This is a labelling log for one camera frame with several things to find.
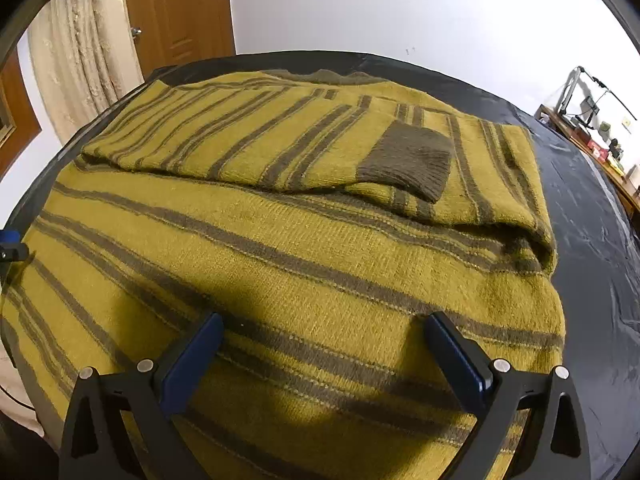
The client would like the mustard striped knit sweater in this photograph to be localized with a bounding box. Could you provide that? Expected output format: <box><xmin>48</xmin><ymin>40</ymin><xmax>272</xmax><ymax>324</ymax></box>
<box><xmin>2</xmin><ymin>70</ymin><xmax>565</xmax><ymax>479</ymax></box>

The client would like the black satin bed sheet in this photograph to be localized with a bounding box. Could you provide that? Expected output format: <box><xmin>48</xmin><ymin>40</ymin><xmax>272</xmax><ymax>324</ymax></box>
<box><xmin>9</xmin><ymin>51</ymin><xmax>639</xmax><ymax>479</ymax></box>

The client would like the beige curtain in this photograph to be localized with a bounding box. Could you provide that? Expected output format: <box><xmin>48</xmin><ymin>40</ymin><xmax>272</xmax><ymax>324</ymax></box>
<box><xmin>27</xmin><ymin>0</ymin><xmax>143</xmax><ymax>143</ymax></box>

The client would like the black desk lamp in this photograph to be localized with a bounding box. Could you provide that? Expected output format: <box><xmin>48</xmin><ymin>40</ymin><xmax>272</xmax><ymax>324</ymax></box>
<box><xmin>553</xmin><ymin>66</ymin><xmax>639</xmax><ymax>130</ymax></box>

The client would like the brown wooden door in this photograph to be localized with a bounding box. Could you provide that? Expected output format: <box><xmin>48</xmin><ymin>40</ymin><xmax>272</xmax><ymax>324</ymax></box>
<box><xmin>126</xmin><ymin>0</ymin><xmax>235</xmax><ymax>77</ymax></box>

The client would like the wooden desk with clutter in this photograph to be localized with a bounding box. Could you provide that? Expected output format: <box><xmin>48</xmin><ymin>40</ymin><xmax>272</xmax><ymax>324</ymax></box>
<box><xmin>534</xmin><ymin>104</ymin><xmax>639</xmax><ymax>232</ymax></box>

